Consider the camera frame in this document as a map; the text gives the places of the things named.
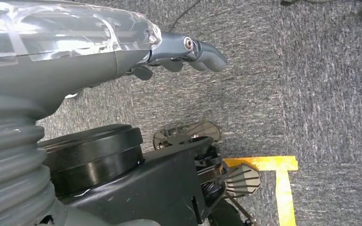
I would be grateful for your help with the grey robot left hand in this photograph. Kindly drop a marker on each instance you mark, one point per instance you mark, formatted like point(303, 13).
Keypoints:
point(59, 62)

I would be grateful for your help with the black robot waist joint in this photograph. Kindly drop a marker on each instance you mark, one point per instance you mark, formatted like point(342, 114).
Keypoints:
point(90, 156)

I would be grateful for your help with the grey robot left foot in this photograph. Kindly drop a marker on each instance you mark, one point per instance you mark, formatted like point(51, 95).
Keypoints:
point(187, 132)

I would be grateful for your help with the yellow floor tape square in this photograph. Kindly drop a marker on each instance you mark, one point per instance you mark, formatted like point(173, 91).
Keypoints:
point(284, 193)

